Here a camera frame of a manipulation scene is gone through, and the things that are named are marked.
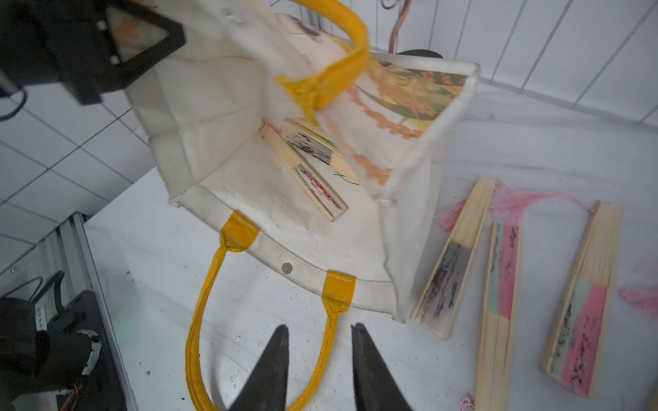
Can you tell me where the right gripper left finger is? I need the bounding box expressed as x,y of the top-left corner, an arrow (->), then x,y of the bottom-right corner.
229,325 -> 290,411

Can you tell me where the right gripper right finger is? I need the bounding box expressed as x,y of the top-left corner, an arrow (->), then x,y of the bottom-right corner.
351,323 -> 411,411

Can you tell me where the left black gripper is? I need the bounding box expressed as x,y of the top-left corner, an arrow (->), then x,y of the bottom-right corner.
1,1 -> 186,105

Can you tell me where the white canvas tote bag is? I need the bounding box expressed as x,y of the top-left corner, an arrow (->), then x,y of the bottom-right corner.
127,1 -> 480,410

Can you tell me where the grey fan in bag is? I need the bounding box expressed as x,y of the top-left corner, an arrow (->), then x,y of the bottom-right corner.
261,123 -> 348,222

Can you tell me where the black scrolled metal stand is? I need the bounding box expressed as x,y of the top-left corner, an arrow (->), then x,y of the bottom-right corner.
374,1 -> 448,57

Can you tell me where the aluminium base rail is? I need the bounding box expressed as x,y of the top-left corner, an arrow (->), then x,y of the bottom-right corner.
57,212 -> 138,410

